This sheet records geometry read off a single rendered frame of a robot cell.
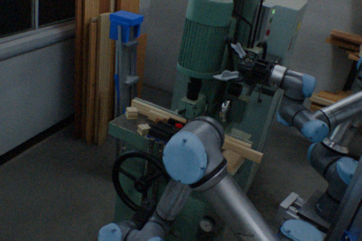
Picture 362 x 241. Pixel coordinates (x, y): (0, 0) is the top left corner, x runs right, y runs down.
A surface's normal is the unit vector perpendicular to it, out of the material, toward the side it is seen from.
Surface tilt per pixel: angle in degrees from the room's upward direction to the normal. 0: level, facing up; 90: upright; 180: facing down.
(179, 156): 85
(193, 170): 84
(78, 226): 0
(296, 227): 7
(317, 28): 90
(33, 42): 90
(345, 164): 8
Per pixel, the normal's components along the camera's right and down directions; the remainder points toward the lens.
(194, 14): -0.71, 0.22
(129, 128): 0.17, -0.87
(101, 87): 0.91, 0.27
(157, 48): -0.39, 0.37
